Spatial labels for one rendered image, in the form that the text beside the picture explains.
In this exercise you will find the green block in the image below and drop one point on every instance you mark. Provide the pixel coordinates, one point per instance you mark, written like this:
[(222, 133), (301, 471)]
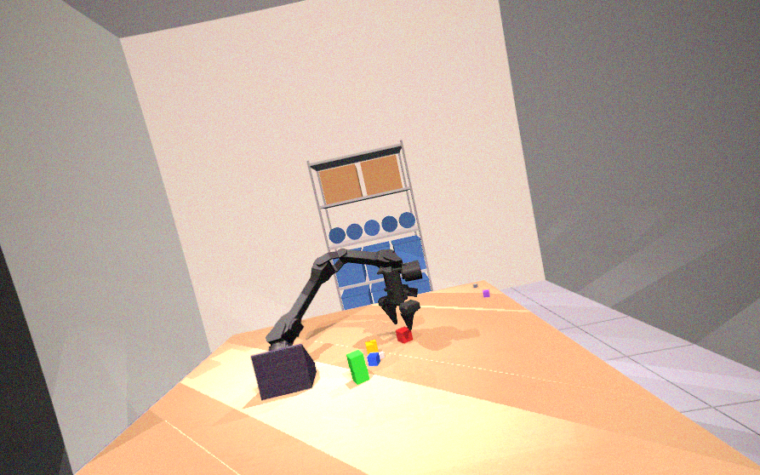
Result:
[(360, 376), (356, 360)]

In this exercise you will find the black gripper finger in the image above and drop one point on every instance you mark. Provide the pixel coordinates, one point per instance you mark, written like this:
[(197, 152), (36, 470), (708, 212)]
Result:
[(391, 312), (408, 319)]

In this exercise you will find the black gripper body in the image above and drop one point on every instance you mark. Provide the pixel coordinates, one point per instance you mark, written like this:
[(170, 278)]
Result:
[(395, 297)]

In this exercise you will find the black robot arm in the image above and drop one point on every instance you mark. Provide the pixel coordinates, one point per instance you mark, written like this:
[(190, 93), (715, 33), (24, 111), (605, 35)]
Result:
[(289, 325)]

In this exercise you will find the blue block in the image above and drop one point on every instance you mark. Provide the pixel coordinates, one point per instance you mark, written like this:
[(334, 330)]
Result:
[(373, 359)]

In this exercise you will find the red block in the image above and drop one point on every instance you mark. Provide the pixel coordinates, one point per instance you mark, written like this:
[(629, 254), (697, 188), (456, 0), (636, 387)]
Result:
[(404, 335)]

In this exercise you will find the yellow cube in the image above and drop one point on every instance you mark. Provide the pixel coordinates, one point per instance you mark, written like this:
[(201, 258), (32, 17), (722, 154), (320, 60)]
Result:
[(371, 346)]

